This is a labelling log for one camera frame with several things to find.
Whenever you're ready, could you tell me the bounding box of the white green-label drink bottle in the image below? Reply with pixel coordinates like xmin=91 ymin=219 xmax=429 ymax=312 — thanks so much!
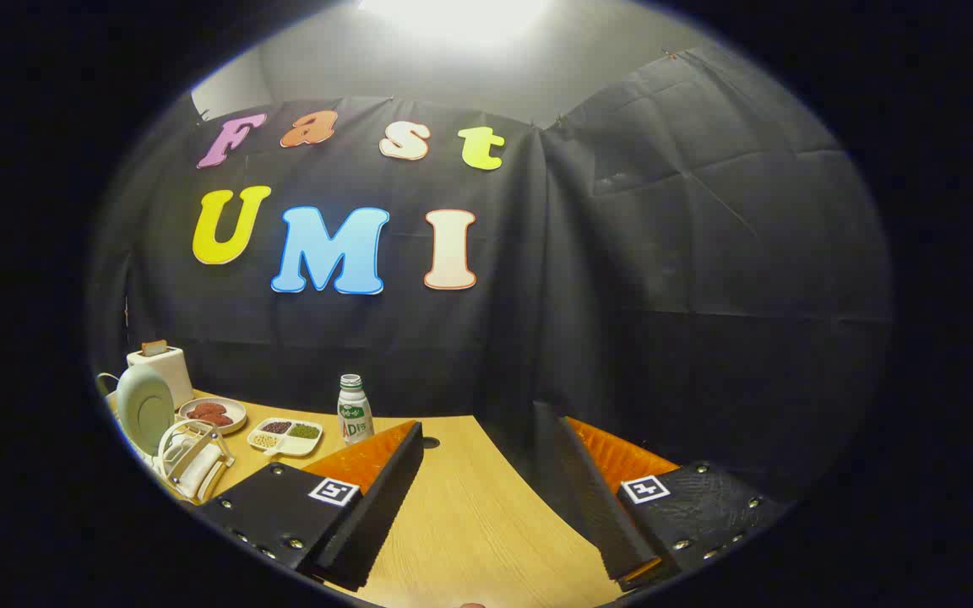
xmin=337 ymin=374 xmax=374 ymax=446

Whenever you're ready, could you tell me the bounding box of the pale green plate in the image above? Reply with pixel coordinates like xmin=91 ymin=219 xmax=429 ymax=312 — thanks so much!
xmin=116 ymin=364 xmax=176 ymax=459

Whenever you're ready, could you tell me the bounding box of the white toaster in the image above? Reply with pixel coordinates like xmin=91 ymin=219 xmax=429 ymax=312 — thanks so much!
xmin=127 ymin=345 xmax=194 ymax=410

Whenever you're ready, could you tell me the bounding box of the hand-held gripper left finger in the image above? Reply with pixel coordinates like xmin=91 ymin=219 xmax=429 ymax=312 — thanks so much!
xmin=191 ymin=420 xmax=425 ymax=592

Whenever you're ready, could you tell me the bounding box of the black backdrop cloth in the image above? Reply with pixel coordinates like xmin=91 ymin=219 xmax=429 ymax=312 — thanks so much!
xmin=90 ymin=46 xmax=893 ymax=508

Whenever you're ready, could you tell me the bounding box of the small beige dish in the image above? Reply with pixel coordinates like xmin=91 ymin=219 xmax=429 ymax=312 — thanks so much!
xmin=177 ymin=397 xmax=247 ymax=436

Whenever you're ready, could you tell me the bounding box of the white divided snack dish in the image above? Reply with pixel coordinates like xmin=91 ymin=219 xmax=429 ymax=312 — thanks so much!
xmin=247 ymin=418 xmax=323 ymax=459

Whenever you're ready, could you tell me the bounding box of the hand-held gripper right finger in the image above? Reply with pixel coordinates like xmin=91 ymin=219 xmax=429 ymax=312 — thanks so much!
xmin=535 ymin=402 xmax=791 ymax=590

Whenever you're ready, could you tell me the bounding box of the white wire dish rack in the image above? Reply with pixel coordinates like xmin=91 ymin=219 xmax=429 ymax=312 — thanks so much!
xmin=96 ymin=372 xmax=236 ymax=506

